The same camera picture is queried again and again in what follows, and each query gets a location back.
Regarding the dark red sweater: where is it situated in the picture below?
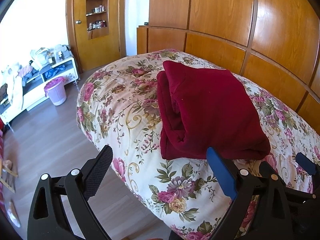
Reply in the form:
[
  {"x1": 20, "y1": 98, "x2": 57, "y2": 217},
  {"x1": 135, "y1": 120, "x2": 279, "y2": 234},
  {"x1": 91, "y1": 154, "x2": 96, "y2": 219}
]
[{"x1": 157, "y1": 61, "x2": 271, "y2": 160}]

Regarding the clothes pile on stand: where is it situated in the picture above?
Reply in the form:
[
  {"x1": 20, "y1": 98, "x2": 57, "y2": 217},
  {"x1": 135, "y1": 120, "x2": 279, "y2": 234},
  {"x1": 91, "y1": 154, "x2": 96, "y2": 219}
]
[{"x1": 1, "y1": 63, "x2": 33, "y2": 110}]

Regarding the floral bedspread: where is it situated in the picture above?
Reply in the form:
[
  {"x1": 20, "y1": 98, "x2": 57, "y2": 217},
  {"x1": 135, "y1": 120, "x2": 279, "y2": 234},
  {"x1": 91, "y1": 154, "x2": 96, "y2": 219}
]
[{"x1": 76, "y1": 49, "x2": 319, "y2": 239}]

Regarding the white low tv stand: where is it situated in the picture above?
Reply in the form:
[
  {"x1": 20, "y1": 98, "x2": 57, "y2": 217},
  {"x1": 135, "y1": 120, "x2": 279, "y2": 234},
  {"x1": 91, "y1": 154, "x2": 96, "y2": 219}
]
[{"x1": 1, "y1": 56, "x2": 79, "y2": 125}]

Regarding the pink laundry basket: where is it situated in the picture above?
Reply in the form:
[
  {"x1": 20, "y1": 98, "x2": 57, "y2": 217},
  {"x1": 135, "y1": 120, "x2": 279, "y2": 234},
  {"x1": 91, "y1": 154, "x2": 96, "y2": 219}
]
[{"x1": 44, "y1": 76, "x2": 67, "y2": 106}]

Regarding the grey bag on stand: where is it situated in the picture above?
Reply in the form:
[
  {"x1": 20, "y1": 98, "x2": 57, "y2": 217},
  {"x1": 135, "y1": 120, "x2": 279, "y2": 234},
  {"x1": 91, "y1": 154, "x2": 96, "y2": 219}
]
[{"x1": 30, "y1": 47, "x2": 52, "y2": 70}]

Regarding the wooden headboard panel wall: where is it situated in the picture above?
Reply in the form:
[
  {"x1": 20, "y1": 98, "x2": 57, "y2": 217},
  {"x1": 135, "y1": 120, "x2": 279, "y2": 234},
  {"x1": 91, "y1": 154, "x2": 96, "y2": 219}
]
[{"x1": 137, "y1": 0, "x2": 319, "y2": 130}]

